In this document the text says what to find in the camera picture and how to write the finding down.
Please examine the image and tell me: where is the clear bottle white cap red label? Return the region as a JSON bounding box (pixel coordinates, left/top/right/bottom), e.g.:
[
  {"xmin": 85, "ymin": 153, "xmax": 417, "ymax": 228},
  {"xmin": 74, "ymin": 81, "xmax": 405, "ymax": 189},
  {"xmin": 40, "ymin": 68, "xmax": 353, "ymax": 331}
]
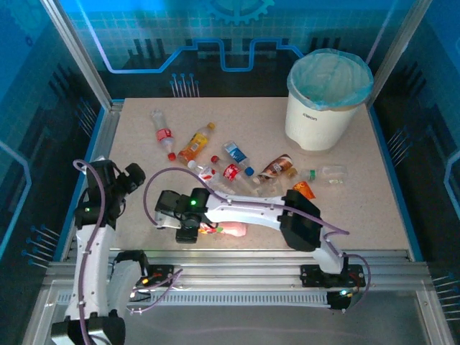
[{"xmin": 187, "ymin": 160, "xmax": 236, "ymax": 197}]

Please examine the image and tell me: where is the pink plastic bottle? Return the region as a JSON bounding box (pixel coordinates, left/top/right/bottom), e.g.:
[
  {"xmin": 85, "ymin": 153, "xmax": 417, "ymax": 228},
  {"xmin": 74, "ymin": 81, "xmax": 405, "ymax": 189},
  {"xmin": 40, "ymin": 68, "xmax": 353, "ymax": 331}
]
[{"xmin": 198, "ymin": 221, "xmax": 249, "ymax": 238}]

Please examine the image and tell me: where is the orange juice bottle yellow cap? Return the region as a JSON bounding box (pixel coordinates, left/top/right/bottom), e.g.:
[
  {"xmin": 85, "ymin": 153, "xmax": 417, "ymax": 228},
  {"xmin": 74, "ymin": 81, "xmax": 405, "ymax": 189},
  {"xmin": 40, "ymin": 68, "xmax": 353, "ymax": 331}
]
[{"xmin": 177, "ymin": 121, "xmax": 216, "ymax": 168}]

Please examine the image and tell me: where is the clear bottle blue label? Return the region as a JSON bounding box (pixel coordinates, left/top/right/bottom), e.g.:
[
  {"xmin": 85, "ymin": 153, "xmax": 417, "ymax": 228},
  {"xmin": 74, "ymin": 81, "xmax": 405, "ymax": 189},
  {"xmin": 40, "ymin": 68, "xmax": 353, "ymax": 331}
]
[{"xmin": 221, "ymin": 140, "xmax": 255, "ymax": 177}]

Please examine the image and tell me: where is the crushed clear plastic bottle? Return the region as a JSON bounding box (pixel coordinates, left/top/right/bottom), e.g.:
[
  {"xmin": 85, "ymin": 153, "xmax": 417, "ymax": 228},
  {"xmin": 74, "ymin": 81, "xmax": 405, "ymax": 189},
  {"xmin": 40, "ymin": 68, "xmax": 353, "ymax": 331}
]
[{"xmin": 251, "ymin": 178, "xmax": 285, "ymax": 198}]

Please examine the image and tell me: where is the brown drink bottle white cap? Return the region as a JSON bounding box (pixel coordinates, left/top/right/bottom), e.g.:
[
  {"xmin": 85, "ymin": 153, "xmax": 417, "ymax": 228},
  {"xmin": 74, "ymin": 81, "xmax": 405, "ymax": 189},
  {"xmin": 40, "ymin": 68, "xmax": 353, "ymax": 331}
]
[{"xmin": 257, "ymin": 153, "xmax": 294, "ymax": 184}]

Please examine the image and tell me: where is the clear bottle green ring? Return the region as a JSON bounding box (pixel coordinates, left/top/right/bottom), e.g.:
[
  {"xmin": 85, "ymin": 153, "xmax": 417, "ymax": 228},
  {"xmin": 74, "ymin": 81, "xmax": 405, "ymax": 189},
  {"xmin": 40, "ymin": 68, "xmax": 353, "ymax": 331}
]
[{"xmin": 297, "ymin": 164, "xmax": 349, "ymax": 187}]

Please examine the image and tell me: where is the white plastic waste bin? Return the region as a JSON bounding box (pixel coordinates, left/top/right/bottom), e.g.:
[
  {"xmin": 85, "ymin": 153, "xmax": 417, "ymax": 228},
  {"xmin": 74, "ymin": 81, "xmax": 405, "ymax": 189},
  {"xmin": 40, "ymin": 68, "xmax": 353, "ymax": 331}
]
[{"xmin": 285, "ymin": 89, "xmax": 360, "ymax": 152}]

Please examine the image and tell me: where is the light blue bin liner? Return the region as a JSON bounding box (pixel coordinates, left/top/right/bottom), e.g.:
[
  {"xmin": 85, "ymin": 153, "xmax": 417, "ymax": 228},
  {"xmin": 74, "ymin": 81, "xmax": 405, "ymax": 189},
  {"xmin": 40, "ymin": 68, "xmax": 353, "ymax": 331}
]
[{"xmin": 287, "ymin": 48, "xmax": 374, "ymax": 111}]

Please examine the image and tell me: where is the blue table edge strip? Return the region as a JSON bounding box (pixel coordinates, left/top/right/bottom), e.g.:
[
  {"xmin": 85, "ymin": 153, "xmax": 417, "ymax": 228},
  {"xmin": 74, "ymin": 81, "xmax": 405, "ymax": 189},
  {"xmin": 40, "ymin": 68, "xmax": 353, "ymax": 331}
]
[
  {"xmin": 368, "ymin": 106, "xmax": 425, "ymax": 262},
  {"xmin": 53, "ymin": 107, "xmax": 106, "ymax": 260}
]

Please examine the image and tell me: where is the black connector plate with lights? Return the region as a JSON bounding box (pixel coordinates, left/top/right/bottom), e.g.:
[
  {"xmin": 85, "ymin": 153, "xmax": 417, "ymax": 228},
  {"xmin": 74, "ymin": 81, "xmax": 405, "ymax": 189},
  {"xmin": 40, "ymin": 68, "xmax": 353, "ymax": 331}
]
[{"xmin": 327, "ymin": 289, "xmax": 357, "ymax": 313}]

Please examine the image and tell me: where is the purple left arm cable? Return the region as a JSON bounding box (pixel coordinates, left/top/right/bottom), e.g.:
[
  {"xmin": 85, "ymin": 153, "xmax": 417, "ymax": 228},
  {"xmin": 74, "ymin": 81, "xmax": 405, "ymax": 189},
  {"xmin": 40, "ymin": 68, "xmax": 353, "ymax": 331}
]
[{"xmin": 73, "ymin": 160, "xmax": 183, "ymax": 345}]

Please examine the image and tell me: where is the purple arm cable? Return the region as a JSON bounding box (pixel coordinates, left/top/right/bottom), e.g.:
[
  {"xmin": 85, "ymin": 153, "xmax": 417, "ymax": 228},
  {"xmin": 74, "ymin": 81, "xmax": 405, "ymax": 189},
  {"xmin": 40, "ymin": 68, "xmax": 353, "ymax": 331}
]
[
  {"xmin": 73, "ymin": 160, "xmax": 183, "ymax": 345},
  {"xmin": 142, "ymin": 167, "xmax": 372, "ymax": 313}
]

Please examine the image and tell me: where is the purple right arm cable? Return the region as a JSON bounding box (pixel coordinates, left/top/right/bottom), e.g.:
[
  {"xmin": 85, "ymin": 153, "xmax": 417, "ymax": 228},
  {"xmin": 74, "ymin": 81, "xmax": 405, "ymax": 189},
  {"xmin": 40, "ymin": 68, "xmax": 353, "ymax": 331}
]
[{"xmin": 142, "ymin": 167, "xmax": 372, "ymax": 313}]

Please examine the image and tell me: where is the aluminium side rail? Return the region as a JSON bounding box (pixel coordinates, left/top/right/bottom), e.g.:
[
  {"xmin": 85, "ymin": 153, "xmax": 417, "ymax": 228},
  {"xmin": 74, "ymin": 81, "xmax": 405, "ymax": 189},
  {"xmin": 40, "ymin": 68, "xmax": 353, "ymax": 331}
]
[{"xmin": 60, "ymin": 102, "xmax": 125, "ymax": 262}]

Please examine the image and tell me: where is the aluminium front rail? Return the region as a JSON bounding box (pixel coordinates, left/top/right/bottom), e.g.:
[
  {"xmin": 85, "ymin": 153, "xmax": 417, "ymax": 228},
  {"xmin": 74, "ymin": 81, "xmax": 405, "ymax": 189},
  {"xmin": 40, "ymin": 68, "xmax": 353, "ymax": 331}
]
[{"xmin": 45, "ymin": 247, "xmax": 434, "ymax": 289}]

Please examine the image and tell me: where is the slotted grey cable duct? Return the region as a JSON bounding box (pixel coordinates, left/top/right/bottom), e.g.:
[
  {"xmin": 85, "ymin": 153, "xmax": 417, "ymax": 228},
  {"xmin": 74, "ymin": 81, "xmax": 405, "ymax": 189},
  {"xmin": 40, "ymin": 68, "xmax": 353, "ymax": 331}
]
[{"xmin": 57, "ymin": 290, "xmax": 334, "ymax": 308}]

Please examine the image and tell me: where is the aluminium frame post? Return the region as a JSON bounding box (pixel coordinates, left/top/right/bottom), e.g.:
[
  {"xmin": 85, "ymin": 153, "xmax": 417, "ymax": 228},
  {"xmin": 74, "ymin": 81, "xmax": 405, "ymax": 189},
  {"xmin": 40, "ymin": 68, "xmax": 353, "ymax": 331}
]
[
  {"xmin": 364, "ymin": 0, "xmax": 434, "ymax": 105},
  {"xmin": 39, "ymin": 0, "xmax": 114, "ymax": 109}
]

